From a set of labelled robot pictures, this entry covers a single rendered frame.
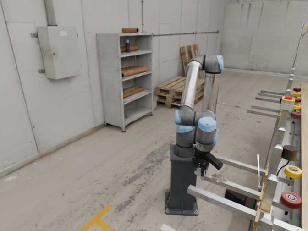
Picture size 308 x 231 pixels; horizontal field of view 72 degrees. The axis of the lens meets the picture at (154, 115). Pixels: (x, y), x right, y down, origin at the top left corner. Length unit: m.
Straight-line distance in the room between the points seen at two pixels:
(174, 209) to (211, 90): 1.19
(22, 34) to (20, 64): 0.34
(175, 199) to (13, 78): 2.19
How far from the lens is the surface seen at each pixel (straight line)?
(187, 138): 1.79
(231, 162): 1.48
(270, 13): 8.81
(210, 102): 1.69
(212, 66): 1.63
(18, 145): 3.09
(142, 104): 4.31
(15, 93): 2.92
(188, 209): 2.23
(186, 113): 1.23
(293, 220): 1.56
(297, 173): 1.42
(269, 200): 0.98
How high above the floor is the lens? 1.64
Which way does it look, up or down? 23 degrees down
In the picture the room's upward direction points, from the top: straight up
